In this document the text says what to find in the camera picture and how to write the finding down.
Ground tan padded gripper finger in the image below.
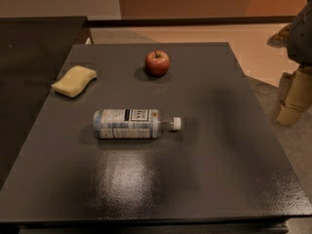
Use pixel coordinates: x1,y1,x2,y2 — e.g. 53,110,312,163
275,70,312,127

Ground blue plastic water bottle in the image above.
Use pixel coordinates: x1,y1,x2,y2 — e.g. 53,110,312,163
93,109,182,139

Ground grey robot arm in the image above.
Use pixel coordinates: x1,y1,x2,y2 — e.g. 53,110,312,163
274,1,312,126

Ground red apple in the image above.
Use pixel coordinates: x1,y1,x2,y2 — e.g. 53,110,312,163
145,50,170,77

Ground yellow sponge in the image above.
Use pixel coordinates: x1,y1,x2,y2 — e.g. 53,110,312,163
52,65,98,98

